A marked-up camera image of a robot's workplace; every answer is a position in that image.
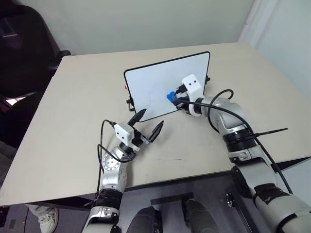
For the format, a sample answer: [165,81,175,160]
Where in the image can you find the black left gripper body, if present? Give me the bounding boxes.
[132,128,150,148]

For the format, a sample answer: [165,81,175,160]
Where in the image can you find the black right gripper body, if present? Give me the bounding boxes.
[175,83,193,115]

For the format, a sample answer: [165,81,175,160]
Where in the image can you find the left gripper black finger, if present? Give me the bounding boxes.
[147,120,165,143]
[128,108,147,128]

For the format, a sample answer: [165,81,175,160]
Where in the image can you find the blue whiteboard eraser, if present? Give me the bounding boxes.
[166,90,178,104]

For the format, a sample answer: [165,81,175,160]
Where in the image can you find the black floor tape strip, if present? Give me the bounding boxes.
[150,192,194,207]

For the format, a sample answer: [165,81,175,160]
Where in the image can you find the dark rounded shape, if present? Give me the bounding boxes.
[126,207,163,233]
[181,198,221,233]

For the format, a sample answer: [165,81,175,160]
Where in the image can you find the black zip tie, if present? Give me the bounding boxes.
[251,128,289,138]

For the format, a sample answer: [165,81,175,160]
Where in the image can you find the white sneaker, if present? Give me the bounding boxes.
[38,205,60,233]

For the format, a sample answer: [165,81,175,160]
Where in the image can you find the black office chair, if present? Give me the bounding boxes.
[0,4,71,149]

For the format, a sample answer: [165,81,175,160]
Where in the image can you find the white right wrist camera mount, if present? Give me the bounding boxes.
[182,75,204,117]

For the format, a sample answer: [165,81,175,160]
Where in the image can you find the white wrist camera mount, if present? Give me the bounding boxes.
[182,75,204,117]
[114,123,140,153]

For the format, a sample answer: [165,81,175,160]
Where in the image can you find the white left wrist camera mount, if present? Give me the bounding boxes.
[114,123,140,153]

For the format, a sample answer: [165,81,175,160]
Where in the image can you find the white whiteboard with black frame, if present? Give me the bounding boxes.
[123,51,211,122]

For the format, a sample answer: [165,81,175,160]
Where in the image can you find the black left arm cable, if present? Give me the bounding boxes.
[96,119,132,195]

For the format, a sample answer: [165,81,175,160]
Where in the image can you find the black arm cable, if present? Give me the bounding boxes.
[175,89,294,195]
[96,119,132,195]

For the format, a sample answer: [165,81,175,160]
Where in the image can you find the white wall conduit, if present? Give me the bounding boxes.
[238,0,260,42]

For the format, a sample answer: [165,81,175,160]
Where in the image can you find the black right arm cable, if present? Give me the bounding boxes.
[175,89,294,195]

